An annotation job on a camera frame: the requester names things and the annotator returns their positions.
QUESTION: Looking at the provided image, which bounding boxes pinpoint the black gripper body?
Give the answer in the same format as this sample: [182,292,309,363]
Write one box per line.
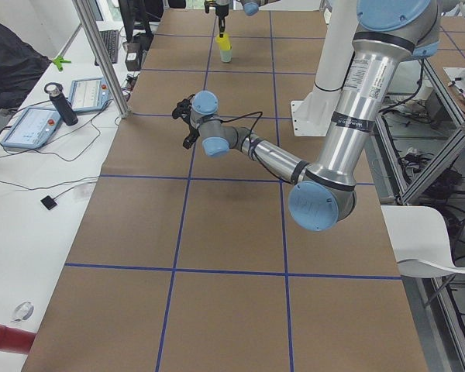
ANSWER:
[171,98,199,149]
[204,0,230,18]

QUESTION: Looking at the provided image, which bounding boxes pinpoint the yellow plastic cup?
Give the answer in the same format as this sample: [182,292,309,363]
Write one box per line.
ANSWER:
[215,32,232,52]

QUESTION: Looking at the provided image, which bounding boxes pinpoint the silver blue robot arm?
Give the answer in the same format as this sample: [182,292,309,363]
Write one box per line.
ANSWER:
[204,0,277,38]
[172,1,443,231]

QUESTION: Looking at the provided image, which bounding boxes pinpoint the green plastic cup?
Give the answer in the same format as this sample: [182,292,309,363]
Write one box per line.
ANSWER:
[220,50,233,63]

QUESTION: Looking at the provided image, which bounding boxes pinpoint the black power adapter box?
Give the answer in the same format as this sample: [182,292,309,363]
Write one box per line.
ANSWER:
[124,41,146,72]

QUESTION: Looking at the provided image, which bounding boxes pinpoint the blue teach pendant far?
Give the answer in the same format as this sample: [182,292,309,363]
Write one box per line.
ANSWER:
[68,77,111,113]

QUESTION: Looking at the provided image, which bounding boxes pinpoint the blue teach pendant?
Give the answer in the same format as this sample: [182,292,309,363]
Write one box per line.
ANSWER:
[68,77,111,113]
[1,108,61,150]

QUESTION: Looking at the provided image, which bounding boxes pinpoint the black keyboard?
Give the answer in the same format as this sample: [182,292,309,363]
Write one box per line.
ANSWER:
[99,29,119,64]

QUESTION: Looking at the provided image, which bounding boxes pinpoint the black water bottle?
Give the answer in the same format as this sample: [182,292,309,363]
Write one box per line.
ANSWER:
[43,82,78,126]

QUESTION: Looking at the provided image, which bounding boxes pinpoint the green plastic clamp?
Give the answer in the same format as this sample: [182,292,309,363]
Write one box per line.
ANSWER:
[52,55,71,71]

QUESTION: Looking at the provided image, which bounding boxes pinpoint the blue teach pendant near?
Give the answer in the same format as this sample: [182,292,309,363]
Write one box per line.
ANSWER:
[1,108,61,150]

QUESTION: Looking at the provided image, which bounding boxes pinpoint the small black square device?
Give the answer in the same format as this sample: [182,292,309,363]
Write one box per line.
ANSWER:
[40,195,57,210]

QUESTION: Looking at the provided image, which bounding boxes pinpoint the black jacket on chair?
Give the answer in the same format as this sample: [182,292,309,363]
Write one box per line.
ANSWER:
[0,23,51,109]

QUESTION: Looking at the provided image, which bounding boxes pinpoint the clear tape roll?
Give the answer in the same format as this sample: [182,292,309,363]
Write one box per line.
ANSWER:
[11,301,34,323]

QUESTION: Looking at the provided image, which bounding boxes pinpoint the white chair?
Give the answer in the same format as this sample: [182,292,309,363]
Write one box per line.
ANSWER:
[381,205,465,278]

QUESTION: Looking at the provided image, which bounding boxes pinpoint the red cylinder tube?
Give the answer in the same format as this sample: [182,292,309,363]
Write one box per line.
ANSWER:
[0,324,36,355]

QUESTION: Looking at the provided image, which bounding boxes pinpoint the aluminium frame post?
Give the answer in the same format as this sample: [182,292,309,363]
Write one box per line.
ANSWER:
[72,0,130,119]

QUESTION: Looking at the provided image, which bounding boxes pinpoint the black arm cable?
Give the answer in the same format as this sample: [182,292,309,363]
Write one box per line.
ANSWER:
[216,111,295,184]

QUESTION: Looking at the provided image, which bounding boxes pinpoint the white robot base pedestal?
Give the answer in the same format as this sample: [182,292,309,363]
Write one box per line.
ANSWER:
[291,0,358,136]

